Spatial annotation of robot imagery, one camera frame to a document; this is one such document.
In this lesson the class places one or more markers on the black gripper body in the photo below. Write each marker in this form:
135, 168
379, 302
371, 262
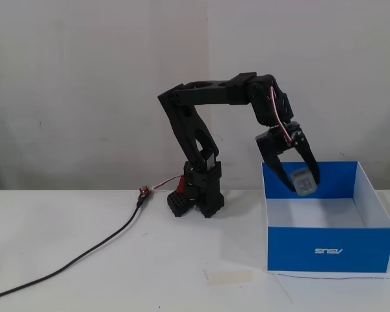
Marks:
273, 143

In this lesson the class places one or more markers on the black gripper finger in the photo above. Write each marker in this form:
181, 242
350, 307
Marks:
307, 149
278, 167

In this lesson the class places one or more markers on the gray block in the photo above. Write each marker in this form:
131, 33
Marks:
304, 183

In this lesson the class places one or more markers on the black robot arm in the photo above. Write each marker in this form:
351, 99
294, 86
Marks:
188, 130

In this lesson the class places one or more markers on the blue cardboard box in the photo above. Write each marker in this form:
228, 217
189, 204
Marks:
328, 248

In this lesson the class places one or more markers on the red clamp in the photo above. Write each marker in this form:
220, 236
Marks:
181, 185

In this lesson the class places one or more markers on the clear tape patch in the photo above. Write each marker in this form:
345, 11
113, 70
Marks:
229, 277

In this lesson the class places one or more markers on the small controller board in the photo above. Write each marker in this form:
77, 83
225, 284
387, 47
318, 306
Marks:
144, 192

